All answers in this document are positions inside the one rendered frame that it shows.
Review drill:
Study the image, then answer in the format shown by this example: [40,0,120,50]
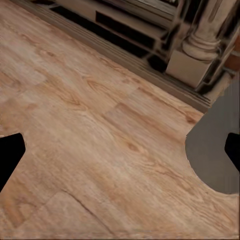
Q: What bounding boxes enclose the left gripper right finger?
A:
[225,133,240,172]

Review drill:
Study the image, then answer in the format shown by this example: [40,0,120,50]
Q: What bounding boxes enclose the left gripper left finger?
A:
[0,133,26,192]

